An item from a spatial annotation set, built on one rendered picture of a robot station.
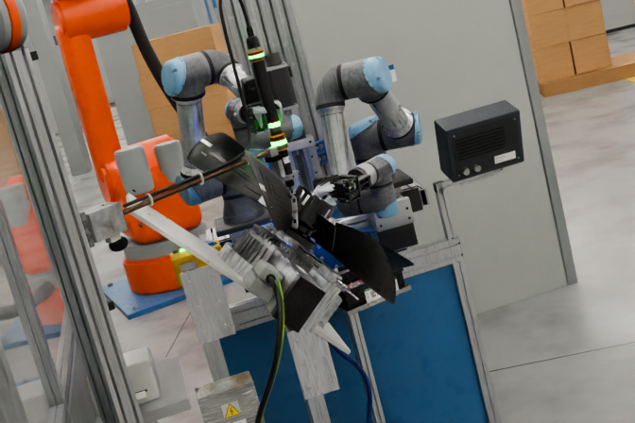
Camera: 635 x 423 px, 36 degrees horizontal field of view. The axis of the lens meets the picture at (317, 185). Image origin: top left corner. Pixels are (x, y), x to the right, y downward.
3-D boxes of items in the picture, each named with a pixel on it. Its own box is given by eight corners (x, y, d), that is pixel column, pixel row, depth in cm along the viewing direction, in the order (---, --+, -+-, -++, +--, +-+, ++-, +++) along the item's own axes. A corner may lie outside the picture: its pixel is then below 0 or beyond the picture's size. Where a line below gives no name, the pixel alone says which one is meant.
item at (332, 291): (311, 333, 242) (297, 324, 240) (297, 318, 250) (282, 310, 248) (341, 290, 243) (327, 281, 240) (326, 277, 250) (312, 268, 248)
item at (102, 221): (94, 247, 225) (82, 212, 223) (77, 247, 230) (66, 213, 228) (128, 232, 232) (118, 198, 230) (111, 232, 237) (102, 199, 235)
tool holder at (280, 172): (283, 183, 268) (274, 149, 266) (266, 184, 273) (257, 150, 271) (305, 173, 275) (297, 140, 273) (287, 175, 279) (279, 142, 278)
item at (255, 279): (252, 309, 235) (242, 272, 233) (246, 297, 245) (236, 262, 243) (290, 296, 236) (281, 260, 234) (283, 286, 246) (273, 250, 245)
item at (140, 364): (96, 424, 246) (84, 384, 244) (97, 400, 262) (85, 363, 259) (163, 403, 249) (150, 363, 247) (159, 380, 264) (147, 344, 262)
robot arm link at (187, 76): (228, 200, 344) (213, 56, 317) (190, 214, 337) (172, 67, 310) (212, 188, 353) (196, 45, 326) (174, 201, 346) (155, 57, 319)
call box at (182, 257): (180, 291, 305) (171, 260, 303) (178, 283, 314) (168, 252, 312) (230, 276, 307) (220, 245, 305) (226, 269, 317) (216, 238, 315)
